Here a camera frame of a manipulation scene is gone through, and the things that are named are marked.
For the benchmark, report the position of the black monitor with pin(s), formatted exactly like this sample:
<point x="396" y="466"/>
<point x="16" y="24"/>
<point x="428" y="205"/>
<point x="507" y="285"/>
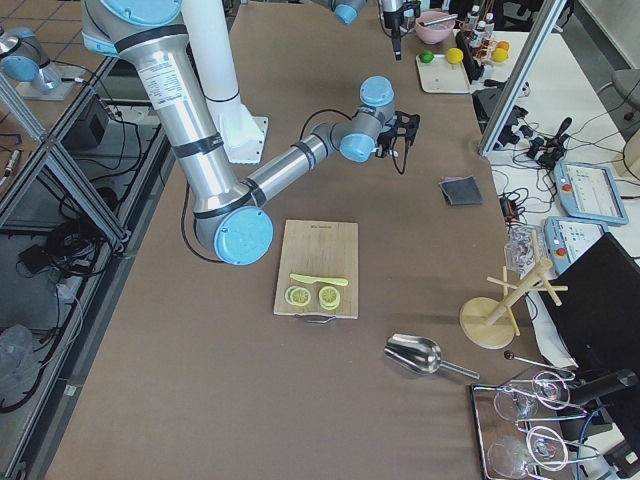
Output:
<point x="598" y="320"/>

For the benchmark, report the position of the bottle caddy with bottles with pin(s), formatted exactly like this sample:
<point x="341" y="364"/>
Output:
<point x="475" y="40"/>

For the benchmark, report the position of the lower lemon slice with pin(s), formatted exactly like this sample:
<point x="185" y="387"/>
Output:
<point x="297" y="296"/>

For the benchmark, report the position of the teach pendant lower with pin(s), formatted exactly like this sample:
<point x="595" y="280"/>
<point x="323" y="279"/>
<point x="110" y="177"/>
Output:
<point x="568" y="238"/>

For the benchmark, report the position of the lower wine glass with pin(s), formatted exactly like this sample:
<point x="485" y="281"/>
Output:
<point x="540" y="452"/>

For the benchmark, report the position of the grey folded cloth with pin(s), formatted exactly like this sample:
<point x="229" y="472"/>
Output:
<point x="461" y="191"/>

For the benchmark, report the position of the wooden mug tree stand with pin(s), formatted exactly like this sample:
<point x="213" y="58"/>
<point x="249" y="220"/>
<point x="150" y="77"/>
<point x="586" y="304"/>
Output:
<point x="490" y="323"/>

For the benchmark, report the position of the aluminium frame post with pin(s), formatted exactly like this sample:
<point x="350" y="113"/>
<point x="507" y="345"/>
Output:
<point x="541" y="29"/>

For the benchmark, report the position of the wine glass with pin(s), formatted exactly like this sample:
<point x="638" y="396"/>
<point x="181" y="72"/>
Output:
<point x="540" y="452"/>
<point x="521" y="399"/>

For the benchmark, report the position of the pink ribbed ice bowl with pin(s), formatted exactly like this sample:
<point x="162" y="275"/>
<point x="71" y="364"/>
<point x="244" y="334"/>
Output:
<point x="435" y="33"/>

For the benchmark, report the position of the cream rabbit tray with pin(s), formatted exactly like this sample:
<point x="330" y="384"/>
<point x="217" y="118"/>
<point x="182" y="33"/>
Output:
<point x="441" y="77"/>

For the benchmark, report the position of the upper wine glass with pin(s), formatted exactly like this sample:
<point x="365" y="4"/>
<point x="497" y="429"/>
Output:
<point x="521" y="399"/>

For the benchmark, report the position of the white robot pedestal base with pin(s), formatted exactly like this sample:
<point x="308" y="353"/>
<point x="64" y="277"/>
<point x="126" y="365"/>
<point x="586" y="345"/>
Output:
<point x="243" y="134"/>

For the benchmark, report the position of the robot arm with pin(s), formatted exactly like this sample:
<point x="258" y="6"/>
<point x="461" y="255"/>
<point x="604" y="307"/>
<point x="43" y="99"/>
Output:
<point x="182" y="55"/>
<point x="347" y="11"/>

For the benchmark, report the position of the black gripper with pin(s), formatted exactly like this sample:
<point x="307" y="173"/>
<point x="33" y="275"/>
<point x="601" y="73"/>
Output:
<point x="398" y="151"/>
<point x="395" y="26"/>

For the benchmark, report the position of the teach pendant upper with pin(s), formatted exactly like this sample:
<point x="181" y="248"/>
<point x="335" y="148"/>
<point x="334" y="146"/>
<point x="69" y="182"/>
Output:
<point x="589" y="192"/>

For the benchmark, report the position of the lemon slice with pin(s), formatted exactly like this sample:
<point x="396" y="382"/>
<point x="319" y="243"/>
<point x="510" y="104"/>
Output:
<point x="297" y="296"/>
<point x="329" y="297"/>

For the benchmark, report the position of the steel ice scoop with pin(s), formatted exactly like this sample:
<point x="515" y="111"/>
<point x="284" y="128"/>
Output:
<point x="421" y="355"/>

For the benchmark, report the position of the yellow lemon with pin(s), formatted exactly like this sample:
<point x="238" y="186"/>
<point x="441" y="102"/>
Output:
<point x="454" y="56"/>

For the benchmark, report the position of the upper lemon slice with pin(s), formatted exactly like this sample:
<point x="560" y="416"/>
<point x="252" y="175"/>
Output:
<point x="329" y="297"/>

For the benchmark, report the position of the black glass rack tray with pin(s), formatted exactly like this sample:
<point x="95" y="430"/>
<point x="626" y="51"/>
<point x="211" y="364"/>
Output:
<point x="491" y="427"/>

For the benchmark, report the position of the clear plastic bag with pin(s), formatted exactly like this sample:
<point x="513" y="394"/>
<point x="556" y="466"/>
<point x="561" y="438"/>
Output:
<point x="524" y="248"/>

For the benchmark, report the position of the yellow plastic knife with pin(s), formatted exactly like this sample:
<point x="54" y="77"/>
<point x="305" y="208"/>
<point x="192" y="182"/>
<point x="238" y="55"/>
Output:
<point x="311" y="279"/>

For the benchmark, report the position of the green lime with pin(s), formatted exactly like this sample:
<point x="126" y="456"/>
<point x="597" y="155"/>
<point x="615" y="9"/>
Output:
<point x="426" y="56"/>

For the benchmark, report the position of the bamboo cutting board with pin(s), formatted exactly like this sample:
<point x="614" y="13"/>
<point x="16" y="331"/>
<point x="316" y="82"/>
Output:
<point x="322" y="249"/>

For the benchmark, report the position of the teach pendant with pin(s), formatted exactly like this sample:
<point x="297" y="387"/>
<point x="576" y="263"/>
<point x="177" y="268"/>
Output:
<point x="589" y="192"/>
<point x="568" y="238"/>

